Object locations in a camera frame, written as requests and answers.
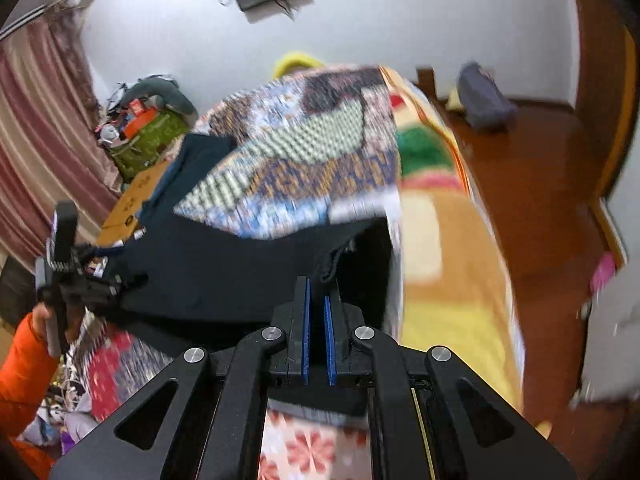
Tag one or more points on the brown cardboard box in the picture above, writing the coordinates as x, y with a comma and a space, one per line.
127, 202

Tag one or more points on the pink item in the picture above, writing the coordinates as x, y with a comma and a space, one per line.
602, 270

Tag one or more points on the small red box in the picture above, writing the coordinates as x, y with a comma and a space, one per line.
138, 107

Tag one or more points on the striped pink curtain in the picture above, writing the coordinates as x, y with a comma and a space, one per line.
45, 135

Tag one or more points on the grey bolster pillow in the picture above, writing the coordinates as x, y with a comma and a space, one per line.
160, 91

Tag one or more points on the green fabric bag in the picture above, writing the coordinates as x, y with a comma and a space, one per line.
150, 147

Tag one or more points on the patchwork printed blanket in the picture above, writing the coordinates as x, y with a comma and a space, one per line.
300, 160

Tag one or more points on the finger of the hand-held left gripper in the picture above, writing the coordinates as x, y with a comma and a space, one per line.
107, 290
95, 260

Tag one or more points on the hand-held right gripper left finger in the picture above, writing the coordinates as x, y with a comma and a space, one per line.
305, 330

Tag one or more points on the white cabinet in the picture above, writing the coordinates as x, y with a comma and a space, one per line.
610, 340

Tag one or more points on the grey plush toy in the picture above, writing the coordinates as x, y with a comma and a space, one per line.
108, 135

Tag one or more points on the yellow pillow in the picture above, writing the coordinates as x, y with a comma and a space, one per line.
297, 62

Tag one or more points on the dark navy pants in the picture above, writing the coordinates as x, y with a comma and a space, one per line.
210, 280

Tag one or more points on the person's left forearm orange sleeve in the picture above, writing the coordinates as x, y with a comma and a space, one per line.
22, 380

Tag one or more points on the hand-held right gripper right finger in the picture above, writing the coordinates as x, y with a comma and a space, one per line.
330, 340

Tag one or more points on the orange box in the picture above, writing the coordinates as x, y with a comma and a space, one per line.
139, 125

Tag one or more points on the person's left hand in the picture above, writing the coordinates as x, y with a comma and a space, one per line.
40, 319

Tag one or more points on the wooden door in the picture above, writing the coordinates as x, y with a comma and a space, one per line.
600, 85

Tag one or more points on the grey bag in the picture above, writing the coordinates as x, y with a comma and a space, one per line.
485, 97

